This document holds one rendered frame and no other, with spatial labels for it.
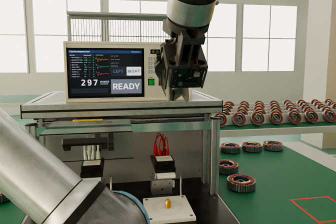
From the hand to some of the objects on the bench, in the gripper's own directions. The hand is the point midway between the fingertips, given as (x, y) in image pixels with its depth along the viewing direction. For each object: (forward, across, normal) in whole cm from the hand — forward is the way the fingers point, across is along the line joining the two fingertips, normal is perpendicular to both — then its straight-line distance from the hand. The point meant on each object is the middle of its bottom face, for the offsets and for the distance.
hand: (172, 93), depth 63 cm
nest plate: (+49, +3, -6) cm, 49 cm away
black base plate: (+51, -9, -6) cm, 52 cm away
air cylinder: (+58, +3, +5) cm, 58 cm away
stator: (+61, +36, +5) cm, 71 cm away
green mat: (+65, +56, +10) cm, 86 cm away
